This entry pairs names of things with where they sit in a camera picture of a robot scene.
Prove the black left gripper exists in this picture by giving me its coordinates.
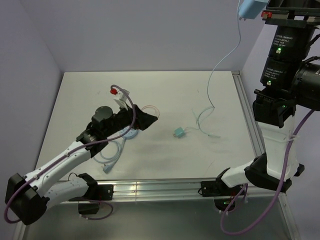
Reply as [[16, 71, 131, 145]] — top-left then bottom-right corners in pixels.
[[103, 101, 157, 137]]

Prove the round blue power strip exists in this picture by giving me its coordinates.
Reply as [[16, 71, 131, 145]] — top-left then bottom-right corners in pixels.
[[118, 126, 139, 140]]

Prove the light blue charger cable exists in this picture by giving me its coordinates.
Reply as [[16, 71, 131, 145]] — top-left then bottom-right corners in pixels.
[[206, 14, 242, 108]]

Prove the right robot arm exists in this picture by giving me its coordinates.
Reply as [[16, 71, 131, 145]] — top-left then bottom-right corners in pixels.
[[213, 0, 320, 195]]

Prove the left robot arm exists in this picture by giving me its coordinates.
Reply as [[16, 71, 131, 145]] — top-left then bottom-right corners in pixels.
[[4, 104, 158, 225]]

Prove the teal charger plug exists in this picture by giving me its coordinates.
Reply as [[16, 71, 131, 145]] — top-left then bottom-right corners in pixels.
[[173, 127, 186, 138]]

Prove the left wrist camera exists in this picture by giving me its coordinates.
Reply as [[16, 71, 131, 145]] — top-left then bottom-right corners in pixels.
[[110, 87, 130, 110]]

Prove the blue power strip cord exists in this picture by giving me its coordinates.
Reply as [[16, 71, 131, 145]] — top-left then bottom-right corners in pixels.
[[92, 137, 125, 174]]

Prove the front aluminium rail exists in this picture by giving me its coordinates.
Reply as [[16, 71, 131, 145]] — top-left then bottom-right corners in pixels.
[[23, 174, 287, 205]]

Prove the aluminium rail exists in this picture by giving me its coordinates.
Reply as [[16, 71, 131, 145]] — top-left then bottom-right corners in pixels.
[[23, 174, 287, 205], [231, 71, 265, 157]]

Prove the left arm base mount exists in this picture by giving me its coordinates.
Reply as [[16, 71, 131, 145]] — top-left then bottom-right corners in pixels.
[[71, 184, 114, 220]]

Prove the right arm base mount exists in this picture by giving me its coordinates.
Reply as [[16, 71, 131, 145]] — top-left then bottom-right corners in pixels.
[[197, 180, 248, 213]]

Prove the right side aluminium rail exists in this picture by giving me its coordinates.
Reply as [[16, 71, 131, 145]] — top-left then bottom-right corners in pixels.
[[231, 71, 265, 157]]

